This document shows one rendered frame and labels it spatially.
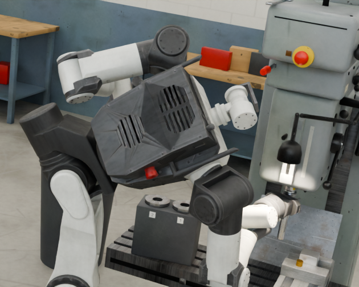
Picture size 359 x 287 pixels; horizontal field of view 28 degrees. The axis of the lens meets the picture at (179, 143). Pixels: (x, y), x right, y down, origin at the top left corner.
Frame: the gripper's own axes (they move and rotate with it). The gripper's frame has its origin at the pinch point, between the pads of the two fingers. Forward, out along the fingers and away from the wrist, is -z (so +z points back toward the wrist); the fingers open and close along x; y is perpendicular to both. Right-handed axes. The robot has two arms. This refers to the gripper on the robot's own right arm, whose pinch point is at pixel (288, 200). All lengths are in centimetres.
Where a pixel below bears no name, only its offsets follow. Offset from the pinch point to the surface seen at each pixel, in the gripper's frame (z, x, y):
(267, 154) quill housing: 10.6, 5.5, -16.9
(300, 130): 12.0, -4.7, -27.9
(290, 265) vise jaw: 6.1, -7.8, 19.3
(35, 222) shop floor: -114, 224, 124
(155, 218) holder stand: 20.0, 38.7, 15.1
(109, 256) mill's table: 25, 53, 34
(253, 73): -331, 192, 33
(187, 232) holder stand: 15.4, 27.6, 17.6
